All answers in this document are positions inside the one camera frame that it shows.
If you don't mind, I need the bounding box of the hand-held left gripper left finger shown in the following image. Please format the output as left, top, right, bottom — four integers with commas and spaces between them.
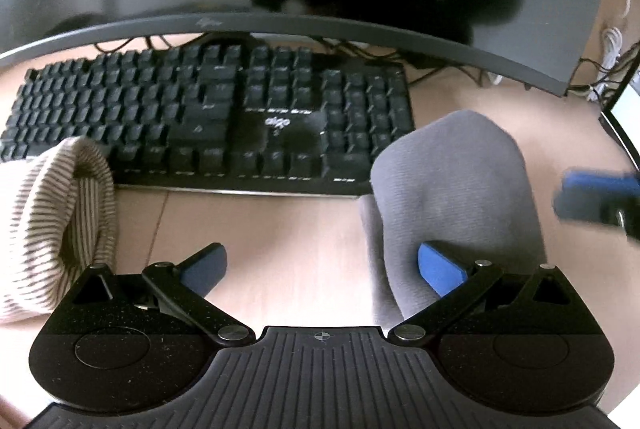
65, 242, 256, 346

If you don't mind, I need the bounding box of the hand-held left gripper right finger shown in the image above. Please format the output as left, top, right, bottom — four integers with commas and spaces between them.
387, 240, 581, 346

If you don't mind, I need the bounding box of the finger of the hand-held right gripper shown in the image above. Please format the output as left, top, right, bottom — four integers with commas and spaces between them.
552, 168, 640, 241

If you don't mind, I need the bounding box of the grey sock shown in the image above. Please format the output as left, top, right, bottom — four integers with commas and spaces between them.
357, 110, 547, 328

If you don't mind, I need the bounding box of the flat monitor with white screen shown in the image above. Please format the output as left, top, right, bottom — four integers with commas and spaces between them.
598, 69, 640, 170

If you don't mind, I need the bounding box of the black mechanical keyboard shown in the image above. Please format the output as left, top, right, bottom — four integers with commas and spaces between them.
0, 40, 417, 200

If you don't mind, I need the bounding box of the beige striped garment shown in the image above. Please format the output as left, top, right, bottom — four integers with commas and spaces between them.
0, 136, 119, 326

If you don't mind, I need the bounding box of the white coiled cable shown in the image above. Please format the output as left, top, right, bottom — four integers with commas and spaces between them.
585, 0, 634, 102

